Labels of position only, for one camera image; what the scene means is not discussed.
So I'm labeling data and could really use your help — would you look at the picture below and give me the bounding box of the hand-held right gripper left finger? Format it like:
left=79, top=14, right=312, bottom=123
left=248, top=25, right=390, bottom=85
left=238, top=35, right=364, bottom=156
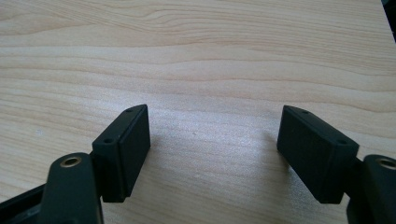
left=92, top=104, right=151, bottom=203

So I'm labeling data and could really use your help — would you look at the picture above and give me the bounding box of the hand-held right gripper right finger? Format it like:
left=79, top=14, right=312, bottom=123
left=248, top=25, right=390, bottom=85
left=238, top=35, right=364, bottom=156
left=276, top=105, right=361, bottom=205

